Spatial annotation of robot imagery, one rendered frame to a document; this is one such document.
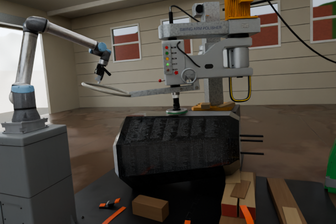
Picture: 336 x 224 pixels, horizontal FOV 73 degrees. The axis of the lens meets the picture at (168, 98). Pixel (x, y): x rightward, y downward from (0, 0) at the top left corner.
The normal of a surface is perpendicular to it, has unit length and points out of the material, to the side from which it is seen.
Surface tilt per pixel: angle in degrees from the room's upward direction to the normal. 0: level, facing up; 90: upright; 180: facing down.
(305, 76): 90
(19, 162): 90
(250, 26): 90
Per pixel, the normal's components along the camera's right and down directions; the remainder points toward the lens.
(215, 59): 0.07, 0.09
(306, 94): -0.36, 0.11
